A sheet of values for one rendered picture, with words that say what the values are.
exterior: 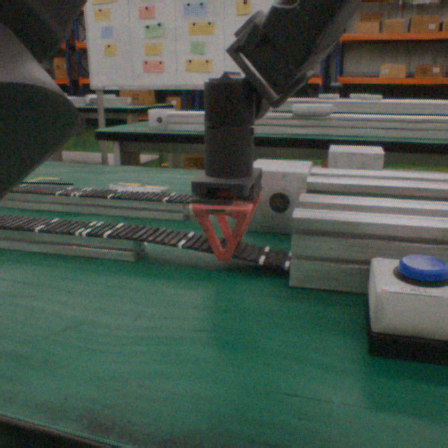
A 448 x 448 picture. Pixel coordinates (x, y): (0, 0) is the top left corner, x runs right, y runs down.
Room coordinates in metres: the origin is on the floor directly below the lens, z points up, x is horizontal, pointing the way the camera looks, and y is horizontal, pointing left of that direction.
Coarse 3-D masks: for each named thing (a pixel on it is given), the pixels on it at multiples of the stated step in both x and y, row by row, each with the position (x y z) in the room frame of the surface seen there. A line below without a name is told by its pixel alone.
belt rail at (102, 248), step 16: (0, 240) 0.59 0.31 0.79; (16, 240) 0.59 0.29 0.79; (32, 240) 0.59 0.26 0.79; (48, 240) 0.58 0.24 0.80; (64, 240) 0.57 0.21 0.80; (80, 240) 0.56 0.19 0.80; (96, 240) 0.56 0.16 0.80; (112, 240) 0.55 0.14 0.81; (80, 256) 0.56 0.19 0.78; (96, 256) 0.56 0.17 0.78; (112, 256) 0.55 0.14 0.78; (128, 256) 0.55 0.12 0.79
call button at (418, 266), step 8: (408, 256) 0.37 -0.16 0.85; (416, 256) 0.37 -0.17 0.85; (424, 256) 0.37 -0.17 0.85; (400, 264) 0.36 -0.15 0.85; (408, 264) 0.35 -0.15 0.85; (416, 264) 0.35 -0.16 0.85; (424, 264) 0.35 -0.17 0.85; (432, 264) 0.35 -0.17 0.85; (440, 264) 0.35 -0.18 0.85; (408, 272) 0.35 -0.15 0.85; (416, 272) 0.34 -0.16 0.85; (424, 272) 0.34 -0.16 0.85; (432, 272) 0.34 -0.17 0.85; (440, 272) 0.34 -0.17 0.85; (432, 280) 0.34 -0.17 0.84
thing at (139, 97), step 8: (120, 96) 4.96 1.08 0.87; (128, 96) 4.93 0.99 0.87; (136, 96) 4.90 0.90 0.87; (144, 96) 4.87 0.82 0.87; (152, 96) 5.01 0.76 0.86; (136, 104) 4.90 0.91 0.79; (144, 104) 4.87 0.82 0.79; (152, 104) 5.01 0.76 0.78; (184, 160) 4.40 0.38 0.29; (192, 160) 4.40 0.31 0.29; (200, 160) 4.41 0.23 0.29; (184, 168) 4.35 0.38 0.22; (192, 168) 4.32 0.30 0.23; (200, 168) 4.40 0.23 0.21
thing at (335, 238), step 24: (312, 216) 0.46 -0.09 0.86; (336, 216) 0.46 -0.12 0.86; (360, 216) 0.46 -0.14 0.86; (384, 216) 0.46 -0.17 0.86; (408, 216) 0.46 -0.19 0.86; (432, 216) 0.50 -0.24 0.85; (312, 240) 0.46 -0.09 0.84; (336, 240) 0.46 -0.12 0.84; (360, 240) 0.45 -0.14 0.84; (384, 240) 0.45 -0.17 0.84; (408, 240) 0.45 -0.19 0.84; (432, 240) 0.44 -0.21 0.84; (312, 264) 0.46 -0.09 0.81; (336, 264) 0.46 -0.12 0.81; (360, 264) 0.46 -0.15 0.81; (312, 288) 0.46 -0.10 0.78; (336, 288) 0.45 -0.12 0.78; (360, 288) 0.45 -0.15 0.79
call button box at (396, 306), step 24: (384, 264) 0.39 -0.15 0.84; (384, 288) 0.34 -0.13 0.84; (408, 288) 0.33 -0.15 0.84; (432, 288) 0.34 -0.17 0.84; (384, 312) 0.33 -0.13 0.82; (408, 312) 0.32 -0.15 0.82; (432, 312) 0.32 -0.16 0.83; (384, 336) 0.33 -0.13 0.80; (408, 336) 0.33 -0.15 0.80; (432, 336) 0.32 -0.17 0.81; (432, 360) 0.32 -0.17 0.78
